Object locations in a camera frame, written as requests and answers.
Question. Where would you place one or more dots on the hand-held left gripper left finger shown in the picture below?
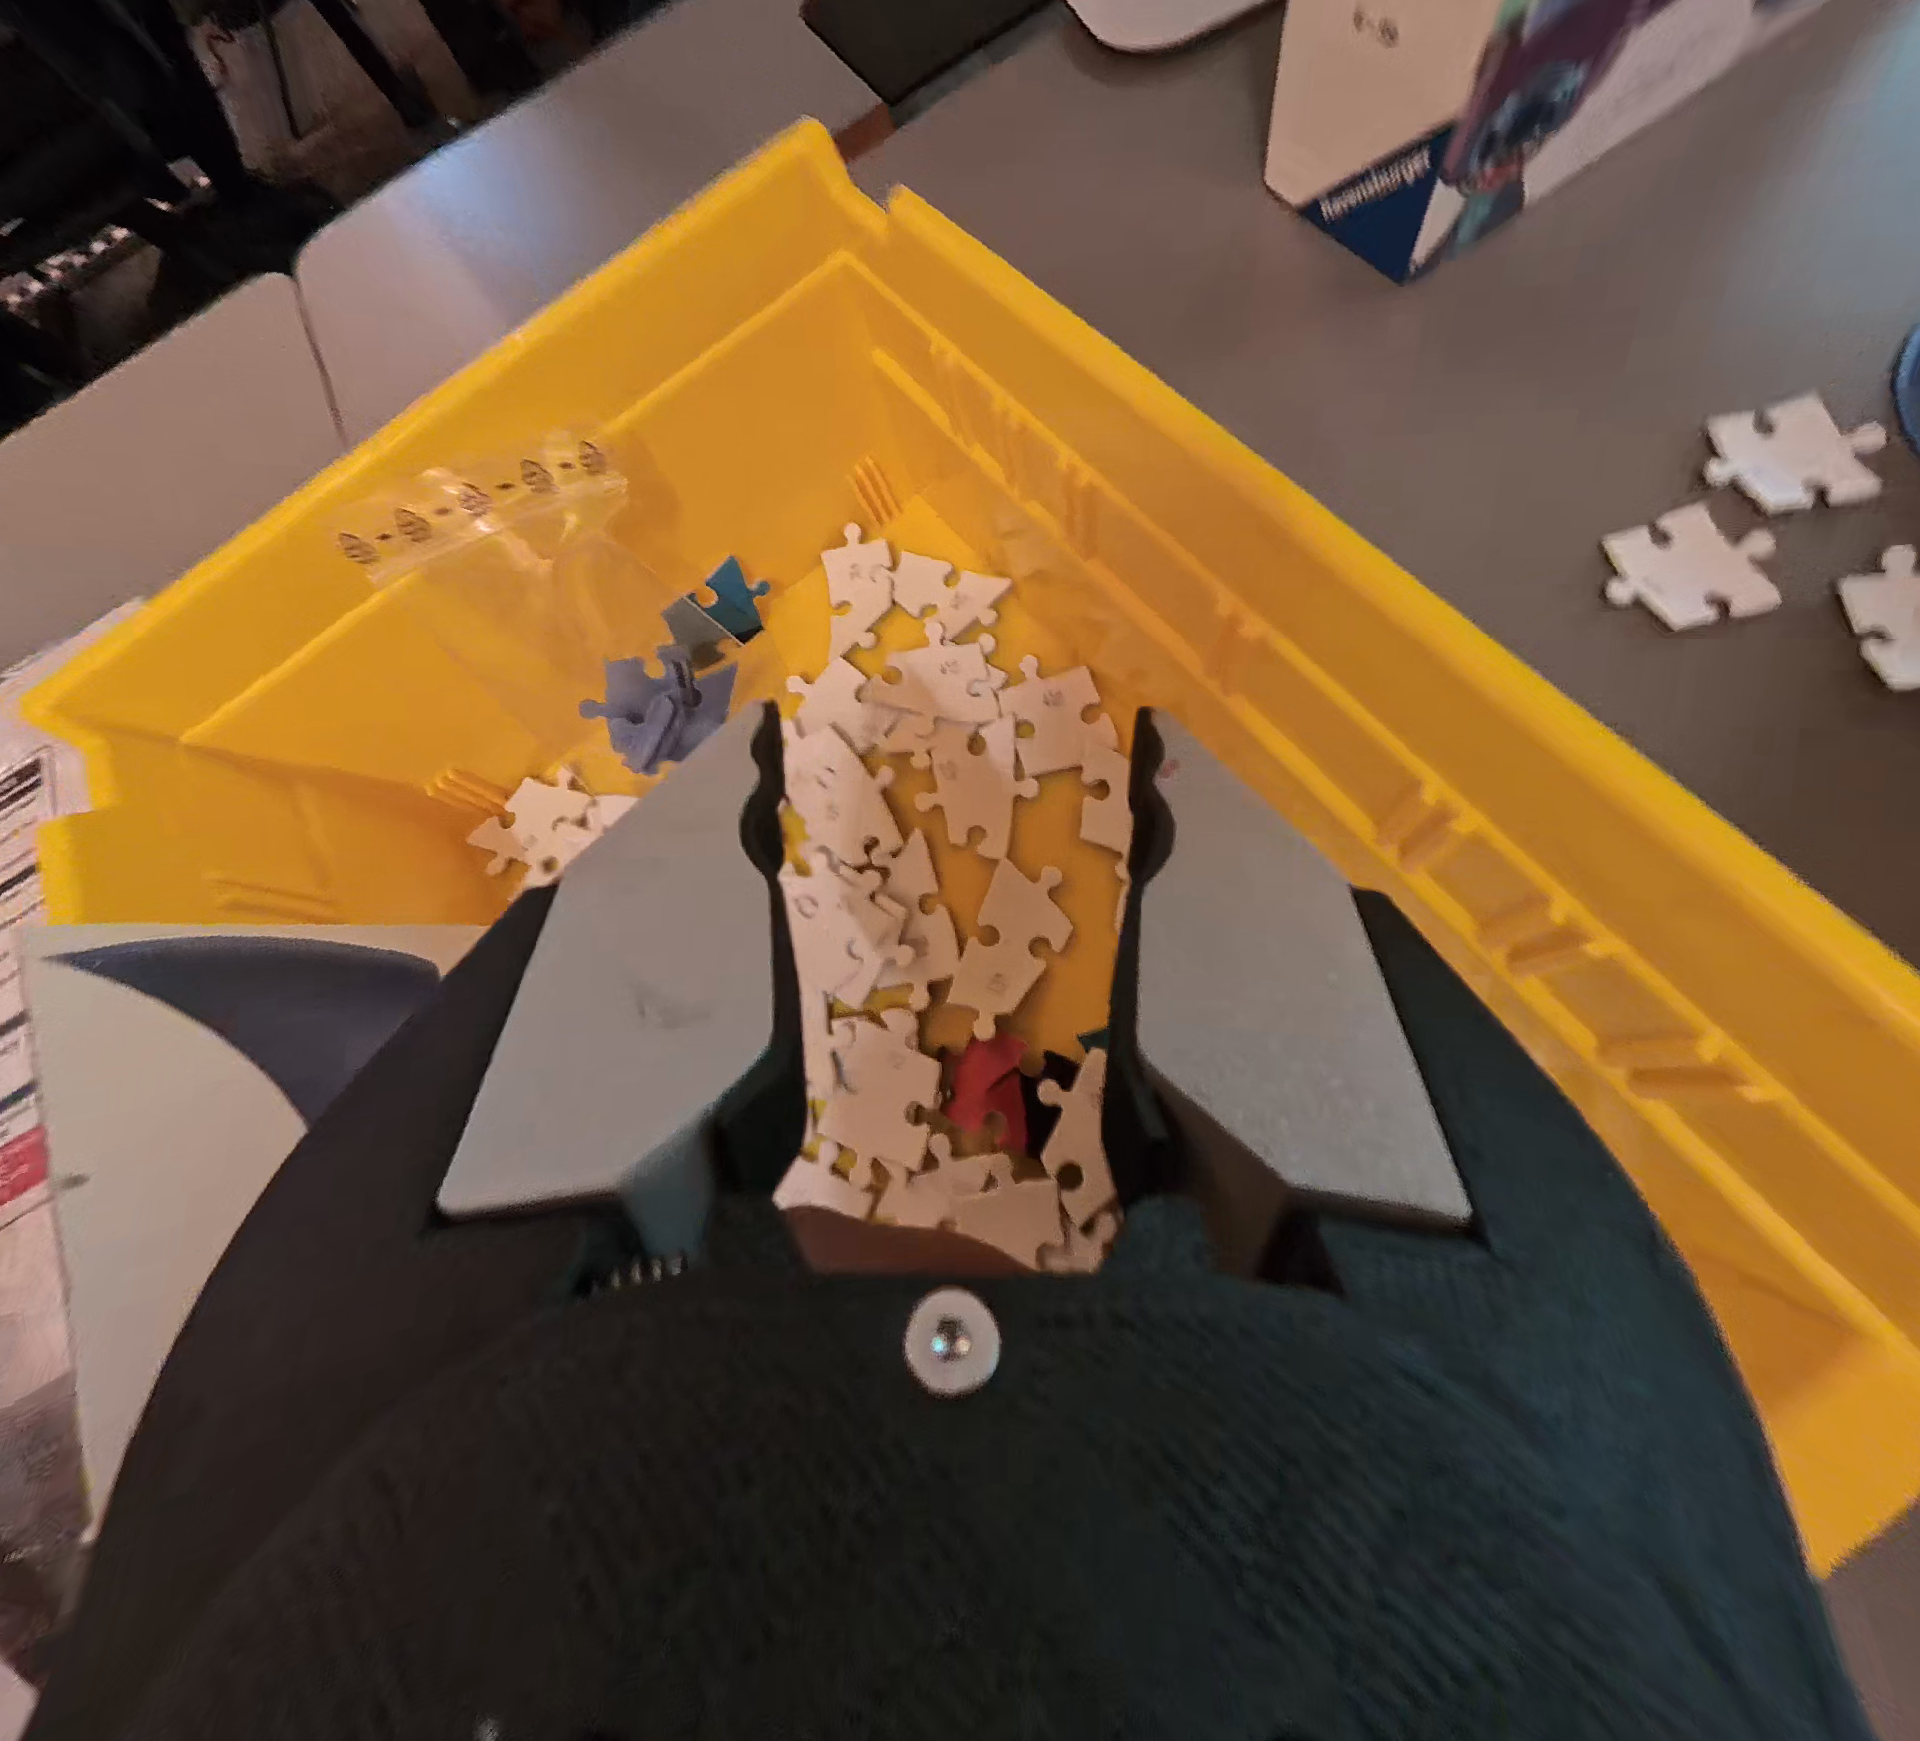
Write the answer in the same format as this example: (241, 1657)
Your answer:
(614, 1022)

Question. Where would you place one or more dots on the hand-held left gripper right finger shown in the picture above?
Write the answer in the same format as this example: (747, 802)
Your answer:
(1291, 1035)

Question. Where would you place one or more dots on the pile of white puzzle pieces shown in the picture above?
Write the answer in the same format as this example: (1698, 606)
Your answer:
(959, 781)

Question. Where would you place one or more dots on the yellow plastic bin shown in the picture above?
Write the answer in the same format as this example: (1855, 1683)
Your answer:
(1200, 542)

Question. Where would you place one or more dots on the white jigsaw puzzle piece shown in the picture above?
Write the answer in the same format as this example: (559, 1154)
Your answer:
(1792, 451)
(1887, 619)
(1692, 565)

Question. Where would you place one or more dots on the red jigsaw puzzle piece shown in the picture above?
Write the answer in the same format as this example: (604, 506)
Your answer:
(988, 1089)

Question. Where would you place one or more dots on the blue jigsaw puzzle piece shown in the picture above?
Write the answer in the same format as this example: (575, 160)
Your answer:
(728, 597)

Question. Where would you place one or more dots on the printed cardboard puzzle box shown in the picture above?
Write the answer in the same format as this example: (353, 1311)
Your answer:
(1576, 16)

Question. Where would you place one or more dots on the blue ear cutout sheet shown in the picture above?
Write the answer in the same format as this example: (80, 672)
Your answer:
(194, 1095)

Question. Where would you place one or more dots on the clear plastic bag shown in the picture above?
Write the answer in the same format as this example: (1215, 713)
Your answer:
(510, 556)

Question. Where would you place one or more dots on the blue round plastic stand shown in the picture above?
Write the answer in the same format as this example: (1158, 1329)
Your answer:
(1911, 391)

